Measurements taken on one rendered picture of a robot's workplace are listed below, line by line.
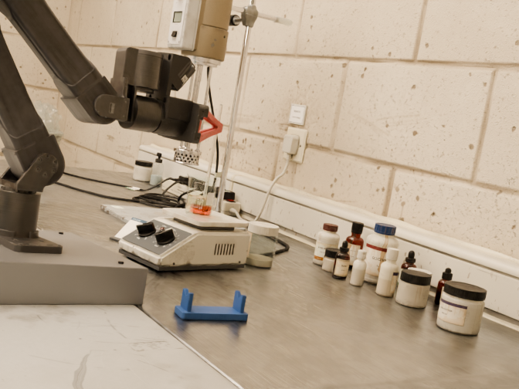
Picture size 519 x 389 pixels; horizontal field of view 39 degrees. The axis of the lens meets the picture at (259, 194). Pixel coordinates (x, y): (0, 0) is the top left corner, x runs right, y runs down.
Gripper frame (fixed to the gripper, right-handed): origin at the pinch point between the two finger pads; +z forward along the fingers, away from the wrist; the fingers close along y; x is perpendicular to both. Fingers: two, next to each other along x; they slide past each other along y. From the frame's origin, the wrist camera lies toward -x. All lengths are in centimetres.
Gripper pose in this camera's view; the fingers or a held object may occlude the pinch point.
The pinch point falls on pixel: (217, 127)
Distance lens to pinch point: 132.6
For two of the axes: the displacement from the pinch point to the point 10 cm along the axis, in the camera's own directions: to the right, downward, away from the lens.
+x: -1.9, 9.8, 0.9
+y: -6.9, -2.0, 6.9
